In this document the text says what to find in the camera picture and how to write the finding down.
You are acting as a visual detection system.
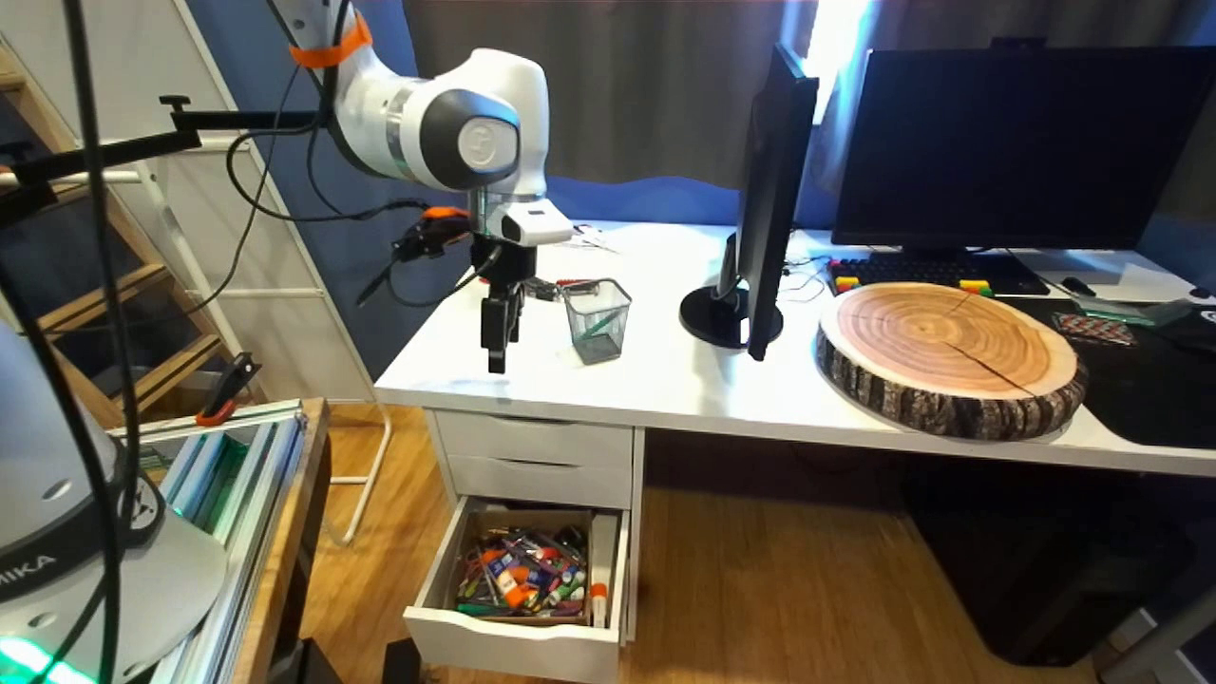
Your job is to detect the black monitor on round stand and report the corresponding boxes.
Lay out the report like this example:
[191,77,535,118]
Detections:
[675,43,823,366]

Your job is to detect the white drawer cabinet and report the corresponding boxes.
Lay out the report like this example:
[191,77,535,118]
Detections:
[425,408,649,641]

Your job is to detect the wooden ladder shelf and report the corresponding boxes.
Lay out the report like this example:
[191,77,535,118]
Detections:
[0,33,250,431]

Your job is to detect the white tubular leg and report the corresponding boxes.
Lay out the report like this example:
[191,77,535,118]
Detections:
[324,410,396,551]

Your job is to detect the large black case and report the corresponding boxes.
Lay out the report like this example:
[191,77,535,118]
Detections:
[905,471,1199,669]

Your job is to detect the green pen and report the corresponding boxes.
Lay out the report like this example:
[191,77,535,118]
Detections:
[581,307,618,353]

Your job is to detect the pile of colourful small items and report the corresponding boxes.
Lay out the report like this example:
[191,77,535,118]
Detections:
[451,526,598,623]

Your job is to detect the thin black robot cables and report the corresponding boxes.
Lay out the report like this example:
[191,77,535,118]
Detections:
[186,73,439,319]

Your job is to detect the black keyboard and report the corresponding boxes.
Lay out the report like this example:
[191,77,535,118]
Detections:
[829,248,1052,298]

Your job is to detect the orange black spring clamp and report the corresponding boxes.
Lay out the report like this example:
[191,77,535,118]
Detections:
[387,200,477,265]
[192,353,262,431]

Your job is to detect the wide black monitor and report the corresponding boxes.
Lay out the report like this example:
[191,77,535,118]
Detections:
[829,43,1216,256]

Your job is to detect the grey metal leg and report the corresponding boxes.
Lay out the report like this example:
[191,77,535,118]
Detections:
[1099,586,1216,684]

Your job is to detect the wooden tray of glass panes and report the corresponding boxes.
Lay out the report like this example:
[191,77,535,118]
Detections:
[106,396,335,684]

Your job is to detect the black mesh pen cup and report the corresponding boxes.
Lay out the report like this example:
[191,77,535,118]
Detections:
[563,274,634,367]

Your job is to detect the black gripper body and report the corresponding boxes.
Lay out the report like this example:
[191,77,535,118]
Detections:
[476,238,544,307]

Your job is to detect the open white drawer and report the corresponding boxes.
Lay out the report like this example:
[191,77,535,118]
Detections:
[397,493,643,684]

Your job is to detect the white metal frame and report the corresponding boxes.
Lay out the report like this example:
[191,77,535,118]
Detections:
[126,0,385,410]

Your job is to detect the round wood slice board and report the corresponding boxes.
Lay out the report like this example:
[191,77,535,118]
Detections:
[818,276,1090,446]

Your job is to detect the grey brown curtain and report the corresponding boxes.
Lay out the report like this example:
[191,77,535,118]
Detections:
[869,0,1216,52]
[404,0,795,186]

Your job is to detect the grey white robot base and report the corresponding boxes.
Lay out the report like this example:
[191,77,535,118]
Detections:
[0,319,237,684]

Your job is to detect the light blue paper sheet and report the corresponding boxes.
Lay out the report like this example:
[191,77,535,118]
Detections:
[1009,243,1192,307]

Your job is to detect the orange strap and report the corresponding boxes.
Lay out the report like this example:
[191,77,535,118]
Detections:
[286,11,381,77]

